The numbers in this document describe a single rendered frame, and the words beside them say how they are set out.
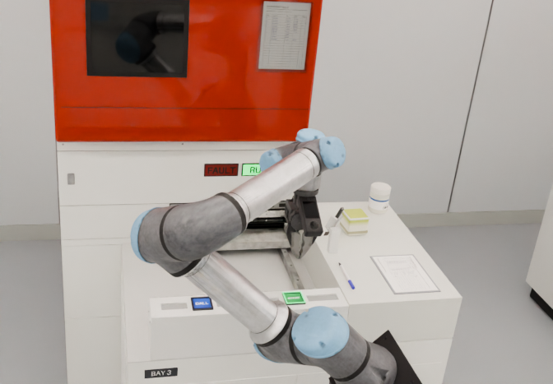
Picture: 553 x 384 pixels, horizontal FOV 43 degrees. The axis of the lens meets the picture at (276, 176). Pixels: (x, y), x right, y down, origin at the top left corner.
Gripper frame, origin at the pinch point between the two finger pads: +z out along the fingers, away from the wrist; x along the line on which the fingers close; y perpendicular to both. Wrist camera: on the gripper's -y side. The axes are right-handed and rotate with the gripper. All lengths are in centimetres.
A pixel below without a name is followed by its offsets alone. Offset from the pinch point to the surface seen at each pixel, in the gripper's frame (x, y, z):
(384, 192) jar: -44, 48, 6
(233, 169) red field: 8, 58, 1
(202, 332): 26.1, -4.0, 20.5
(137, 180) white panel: 41, 58, 4
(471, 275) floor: -153, 148, 111
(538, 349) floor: -155, 81, 111
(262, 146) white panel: -1, 59, -8
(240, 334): 15.5, -4.0, 21.9
